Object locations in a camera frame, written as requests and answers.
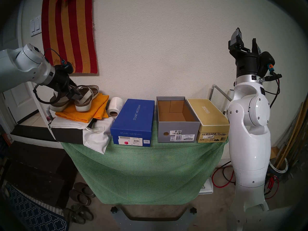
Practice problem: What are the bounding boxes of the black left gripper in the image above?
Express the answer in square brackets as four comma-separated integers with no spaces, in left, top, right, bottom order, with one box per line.
[47,64,83,101]

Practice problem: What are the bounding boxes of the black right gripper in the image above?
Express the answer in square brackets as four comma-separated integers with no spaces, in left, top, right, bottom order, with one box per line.
[228,27,262,79]

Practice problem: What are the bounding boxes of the snake-print strap wedge sandal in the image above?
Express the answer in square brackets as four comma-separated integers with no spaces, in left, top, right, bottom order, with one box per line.
[49,90,72,112]
[74,85,99,112]

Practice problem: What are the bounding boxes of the grey robot base platform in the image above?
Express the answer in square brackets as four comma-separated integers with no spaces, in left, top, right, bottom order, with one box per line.
[111,204,198,231]

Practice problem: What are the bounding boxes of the dark flat box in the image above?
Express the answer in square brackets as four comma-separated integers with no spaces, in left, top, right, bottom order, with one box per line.
[11,124,96,145]

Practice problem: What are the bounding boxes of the blue shoe box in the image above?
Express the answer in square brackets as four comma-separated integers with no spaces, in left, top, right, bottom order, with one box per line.
[110,99,155,147]

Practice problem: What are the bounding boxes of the gold shoe box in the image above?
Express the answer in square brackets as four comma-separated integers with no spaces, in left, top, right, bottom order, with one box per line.
[186,98,230,143]

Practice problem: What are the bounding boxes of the olive clog shoe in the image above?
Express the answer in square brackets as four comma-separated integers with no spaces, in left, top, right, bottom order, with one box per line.
[69,189,92,206]
[73,182,95,198]

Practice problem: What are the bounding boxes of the grey open shoe box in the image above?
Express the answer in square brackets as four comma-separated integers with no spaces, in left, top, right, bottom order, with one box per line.
[156,96,201,143]

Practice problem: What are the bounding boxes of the orange towel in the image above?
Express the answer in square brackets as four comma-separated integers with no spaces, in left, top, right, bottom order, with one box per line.
[55,93,109,123]

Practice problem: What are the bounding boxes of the white toilet paper roll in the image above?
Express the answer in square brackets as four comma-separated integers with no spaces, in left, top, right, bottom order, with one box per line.
[107,97,123,117]

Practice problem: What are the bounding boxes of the white cloth bag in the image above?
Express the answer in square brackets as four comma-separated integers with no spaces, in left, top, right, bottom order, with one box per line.
[51,116,115,154]

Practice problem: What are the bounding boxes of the red yellow striped flag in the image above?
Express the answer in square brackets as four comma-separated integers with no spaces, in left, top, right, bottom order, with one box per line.
[41,0,98,74]

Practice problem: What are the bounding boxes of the dark wooden chest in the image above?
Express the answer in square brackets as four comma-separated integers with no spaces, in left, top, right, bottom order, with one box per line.
[5,140,72,207]

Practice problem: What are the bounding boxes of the brown wooden board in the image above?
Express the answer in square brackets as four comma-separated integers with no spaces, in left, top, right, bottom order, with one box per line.
[280,93,308,171]

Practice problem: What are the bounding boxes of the light wooden board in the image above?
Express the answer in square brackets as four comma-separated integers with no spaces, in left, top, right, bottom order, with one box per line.
[276,102,303,169]

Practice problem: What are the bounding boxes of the green checked tablecloth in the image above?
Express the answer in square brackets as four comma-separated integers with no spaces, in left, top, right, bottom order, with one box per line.
[60,122,229,205]

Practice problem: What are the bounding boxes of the blue patterned rug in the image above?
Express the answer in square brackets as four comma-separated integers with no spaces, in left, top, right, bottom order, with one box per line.
[5,182,68,231]

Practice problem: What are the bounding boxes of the white flat scale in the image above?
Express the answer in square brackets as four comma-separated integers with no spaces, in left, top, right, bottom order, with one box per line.
[199,178,214,195]

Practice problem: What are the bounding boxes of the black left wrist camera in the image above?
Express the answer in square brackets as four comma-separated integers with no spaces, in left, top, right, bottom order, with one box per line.
[60,61,74,74]

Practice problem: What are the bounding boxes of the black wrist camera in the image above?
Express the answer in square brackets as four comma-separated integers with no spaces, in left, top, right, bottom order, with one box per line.
[259,51,275,76]
[60,61,74,74]

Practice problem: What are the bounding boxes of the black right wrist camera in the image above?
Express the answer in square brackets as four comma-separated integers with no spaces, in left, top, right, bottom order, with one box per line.
[259,51,275,76]

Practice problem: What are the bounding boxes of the left arm black braided hose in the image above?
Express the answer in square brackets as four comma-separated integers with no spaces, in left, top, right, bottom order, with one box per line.
[33,83,52,104]

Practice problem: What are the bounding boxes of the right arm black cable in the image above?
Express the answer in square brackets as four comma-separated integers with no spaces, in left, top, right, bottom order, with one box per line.
[259,73,282,108]

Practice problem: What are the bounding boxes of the left camera thin cable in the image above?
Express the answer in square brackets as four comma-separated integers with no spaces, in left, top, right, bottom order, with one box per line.
[43,48,65,65]

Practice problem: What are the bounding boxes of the white door with frame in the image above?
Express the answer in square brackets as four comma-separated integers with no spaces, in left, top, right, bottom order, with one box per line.
[0,81,40,127]

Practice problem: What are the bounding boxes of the white light switch plate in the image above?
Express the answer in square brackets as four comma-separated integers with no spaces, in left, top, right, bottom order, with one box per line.
[30,15,42,37]

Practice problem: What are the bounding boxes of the olive strap sandal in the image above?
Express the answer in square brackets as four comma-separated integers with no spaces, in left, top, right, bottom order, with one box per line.
[63,207,86,225]
[72,204,94,221]

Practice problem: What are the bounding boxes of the black looped cable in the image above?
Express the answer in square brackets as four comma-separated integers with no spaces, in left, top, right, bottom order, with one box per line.
[223,161,237,184]

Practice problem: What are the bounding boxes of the red looped cable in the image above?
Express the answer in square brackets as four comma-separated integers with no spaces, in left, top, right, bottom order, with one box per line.
[212,164,235,188]

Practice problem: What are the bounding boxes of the red jumper cable bundle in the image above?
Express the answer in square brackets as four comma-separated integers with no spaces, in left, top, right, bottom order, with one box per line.
[264,175,280,199]

